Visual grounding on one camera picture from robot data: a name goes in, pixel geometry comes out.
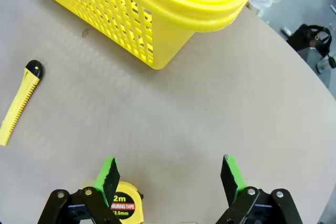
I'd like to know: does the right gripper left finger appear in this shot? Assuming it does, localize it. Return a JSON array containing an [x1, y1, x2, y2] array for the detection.
[[36, 156, 124, 224]]

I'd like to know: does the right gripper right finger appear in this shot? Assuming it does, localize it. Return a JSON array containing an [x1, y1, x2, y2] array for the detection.
[[215, 155, 304, 224]]

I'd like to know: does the yellow plastic shopping basket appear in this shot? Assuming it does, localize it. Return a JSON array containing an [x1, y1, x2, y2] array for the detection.
[[27, 0, 280, 71]]

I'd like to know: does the yellow tape measure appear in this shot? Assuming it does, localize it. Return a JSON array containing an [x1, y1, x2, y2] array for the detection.
[[81, 179, 145, 224]]

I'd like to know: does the yellow black utility knife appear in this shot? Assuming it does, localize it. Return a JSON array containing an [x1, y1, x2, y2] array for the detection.
[[0, 60, 45, 146]]

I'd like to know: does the black bag with straps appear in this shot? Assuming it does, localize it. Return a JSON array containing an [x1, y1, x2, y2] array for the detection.
[[287, 24, 336, 75]]

